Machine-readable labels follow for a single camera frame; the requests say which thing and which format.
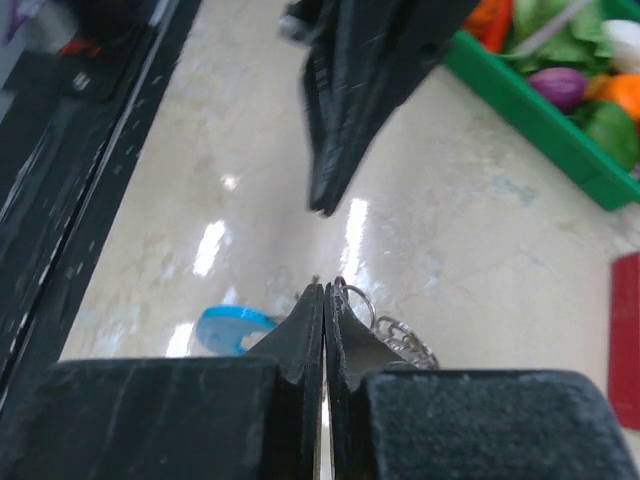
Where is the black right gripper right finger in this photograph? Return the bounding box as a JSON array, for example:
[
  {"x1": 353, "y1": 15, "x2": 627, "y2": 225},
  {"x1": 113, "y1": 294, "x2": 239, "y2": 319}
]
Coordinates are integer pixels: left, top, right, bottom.
[{"x1": 324, "y1": 285, "x2": 639, "y2": 479}]

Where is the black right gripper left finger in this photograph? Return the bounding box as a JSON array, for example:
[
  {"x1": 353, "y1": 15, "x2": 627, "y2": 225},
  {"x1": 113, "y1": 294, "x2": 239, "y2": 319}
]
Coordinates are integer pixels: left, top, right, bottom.
[{"x1": 1, "y1": 284, "x2": 324, "y2": 479}]

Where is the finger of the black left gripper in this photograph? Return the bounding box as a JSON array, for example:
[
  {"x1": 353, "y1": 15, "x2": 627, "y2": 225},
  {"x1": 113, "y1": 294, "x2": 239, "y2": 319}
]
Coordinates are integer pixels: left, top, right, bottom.
[{"x1": 302, "y1": 0, "x2": 476, "y2": 216}]

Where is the small orange pepper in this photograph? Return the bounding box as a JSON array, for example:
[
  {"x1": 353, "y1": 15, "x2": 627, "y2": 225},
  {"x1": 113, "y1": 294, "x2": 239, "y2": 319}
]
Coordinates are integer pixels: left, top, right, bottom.
[{"x1": 462, "y1": 0, "x2": 514, "y2": 54}]

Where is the purple onion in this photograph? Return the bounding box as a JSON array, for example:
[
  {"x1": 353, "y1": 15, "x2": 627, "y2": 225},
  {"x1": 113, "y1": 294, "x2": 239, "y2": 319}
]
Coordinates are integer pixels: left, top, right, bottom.
[{"x1": 528, "y1": 67, "x2": 588, "y2": 114}]

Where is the green leafy cabbage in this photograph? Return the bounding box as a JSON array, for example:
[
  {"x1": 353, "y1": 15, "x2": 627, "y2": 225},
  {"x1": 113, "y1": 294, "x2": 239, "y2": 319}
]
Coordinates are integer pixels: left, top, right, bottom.
[{"x1": 500, "y1": 1, "x2": 612, "y2": 77}]

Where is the red rectangular box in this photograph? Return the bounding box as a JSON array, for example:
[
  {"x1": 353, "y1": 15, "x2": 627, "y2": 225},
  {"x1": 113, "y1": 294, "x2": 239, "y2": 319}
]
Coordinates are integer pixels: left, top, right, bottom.
[{"x1": 608, "y1": 252, "x2": 639, "y2": 431}]

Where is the green bell pepper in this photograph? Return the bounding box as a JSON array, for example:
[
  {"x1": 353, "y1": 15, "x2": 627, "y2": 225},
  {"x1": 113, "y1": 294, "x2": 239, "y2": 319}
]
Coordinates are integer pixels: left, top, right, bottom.
[{"x1": 582, "y1": 101, "x2": 639, "y2": 173}]

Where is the white radish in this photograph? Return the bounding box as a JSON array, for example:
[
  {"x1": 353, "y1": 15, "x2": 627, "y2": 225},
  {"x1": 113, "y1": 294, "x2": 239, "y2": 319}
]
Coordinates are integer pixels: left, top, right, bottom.
[{"x1": 604, "y1": 19, "x2": 640, "y2": 74}]

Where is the orange bell pepper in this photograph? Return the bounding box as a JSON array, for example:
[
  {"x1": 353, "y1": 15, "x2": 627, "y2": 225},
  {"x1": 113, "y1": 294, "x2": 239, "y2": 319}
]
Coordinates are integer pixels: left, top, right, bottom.
[{"x1": 596, "y1": 74, "x2": 640, "y2": 122}]

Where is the green plastic tray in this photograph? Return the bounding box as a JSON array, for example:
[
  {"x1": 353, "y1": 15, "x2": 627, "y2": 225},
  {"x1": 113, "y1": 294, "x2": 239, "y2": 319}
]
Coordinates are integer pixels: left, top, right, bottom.
[{"x1": 445, "y1": 32, "x2": 639, "y2": 211}]

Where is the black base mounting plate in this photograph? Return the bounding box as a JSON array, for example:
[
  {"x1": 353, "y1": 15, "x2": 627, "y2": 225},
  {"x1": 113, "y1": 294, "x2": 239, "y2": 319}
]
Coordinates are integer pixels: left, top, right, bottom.
[{"x1": 1, "y1": 1, "x2": 200, "y2": 389}]

